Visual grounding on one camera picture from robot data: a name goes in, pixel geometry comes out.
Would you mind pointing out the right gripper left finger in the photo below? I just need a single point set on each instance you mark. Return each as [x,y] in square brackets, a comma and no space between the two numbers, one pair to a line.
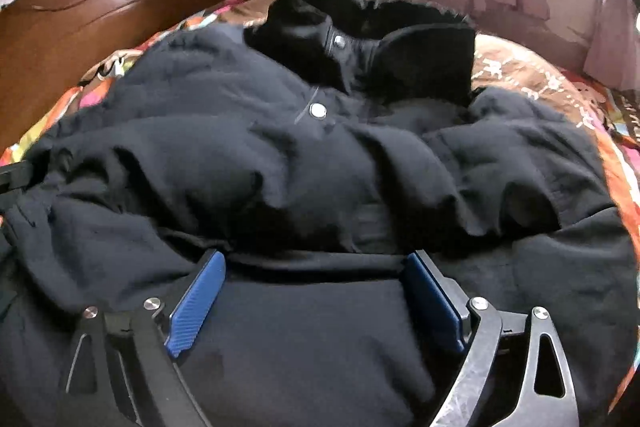
[124,366]

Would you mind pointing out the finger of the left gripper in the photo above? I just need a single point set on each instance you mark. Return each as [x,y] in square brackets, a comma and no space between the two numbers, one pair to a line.
[15,176]

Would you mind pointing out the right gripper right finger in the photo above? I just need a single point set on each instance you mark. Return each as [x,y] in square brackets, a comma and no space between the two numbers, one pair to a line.
[490,367]

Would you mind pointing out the dark navy padded jacket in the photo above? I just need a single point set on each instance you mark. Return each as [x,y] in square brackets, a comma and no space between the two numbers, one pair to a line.
[300,206]

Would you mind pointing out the brown wooden headboard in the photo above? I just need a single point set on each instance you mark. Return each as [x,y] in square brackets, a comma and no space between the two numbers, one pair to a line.
[47,45]

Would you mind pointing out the colourful cartoon monkey quilt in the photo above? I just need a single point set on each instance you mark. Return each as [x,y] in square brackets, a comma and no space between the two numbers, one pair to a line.
[550,81]

